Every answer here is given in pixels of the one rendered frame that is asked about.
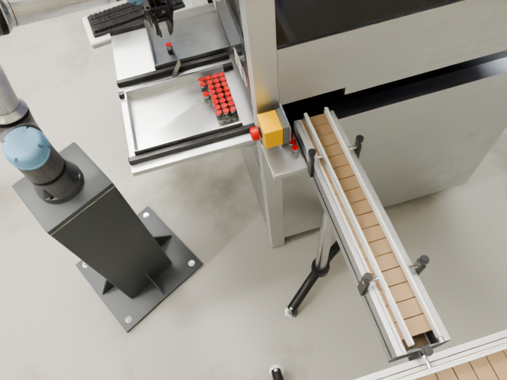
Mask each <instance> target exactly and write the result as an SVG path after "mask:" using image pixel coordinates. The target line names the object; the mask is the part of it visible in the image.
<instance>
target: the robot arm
mask: <svg viewBox="0 0 507 380"><path fill-rule="evenodd" d="M119 1H123V0H0V36H3V35H8V34H11V32H12V30H13V28H14V27H18V26H23V25H26V24H30V23H35V22H38V21H42V20H47V19H51V18H54V17H59V16H63V15H66V14H71V13H75V12H78V11H83V10H87V9H90V8H95V7H99V6H102V5H107V4H111V3H114V2H119ZM126 1H127V2H130V3H131V4H134V5H140V4H142V3H143V5H142V8H143V15H144V17H145V19H146V20H147V21H148V22H149V24H150V26H151V27H152V29H153V30H154V32H155V34H156V35H157V36H160V37H161V38H162V34H161V30H160V29H159V24H158V23H161V22H164V21H166V24H167V29H168V32H169V33H170V35H172V32H173V29H174V20H173V15H174V9H173V6H172V4H171V3H170V0H126ZM0 143H1V144H2V151H3V154H4V156H5V157H6V158H7V160H8V161H9V162H10V163H11V164H12V165H13V166H15V167H16V168H17V169H18V170H19V171H20V172H21V173H22V174H23V175H24V176H25V177H27V178H28V179H29V180H30V181H31V182H32V184H33V186H34V188H35V192H36V194H37V195H38V196H39V197H40V198H41V199H42V200H43V201H44V202H46V203H49V204H61V203H64V202H66V201H69V200H70V199H72V198H73V197H75V196H76V195H77V194H78V192H79V191H80V190H81V187H82V185H83V182H84V176H83V173H82V171H81V170H80V169H79V168H78V166H76V165H75V164H74V163H72V162H70V161H67V160H65V159H63V157H62V156H61V155H60V154H59V153H58V151H57V150H56V149H55V148H54V147H53V146H52V145H51V143H50V142H49V140H48V138H47V137H46V136H45V135H44V133H43V132H42V130H41V128H40V127H39V126H38V125H37V123H36V121H35V119H34V118H33V116H32V113H31V112H30V110H29V107H28V106H27V104H26V102H25V101H24V100H22V99H20V98H17V95H16V94H15V92H14V89H13V88H12V86H11V83H10V82H9V80H8V77H7V76H6V74H5V71H4V70H3V68H2V65H1V63H0Z"/></svg>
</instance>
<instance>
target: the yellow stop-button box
mask: <svg viewBox="0 0 507 380"><path fill-rule="evenodd" d="M257 123H258V130H259V131H260V137H261V139H262V141H263V145H264V147H265V148H266V149H268V148H271V147H274V146H279V145H282V144H283V143H284V144H286V143H289V142H290V126H289V124H288V122H287V119H286V118H285V115H284V113H283V110H282V108H279V109H276V110H272V111H269V112H264V113H261V114H258V115H257Z"/></svg>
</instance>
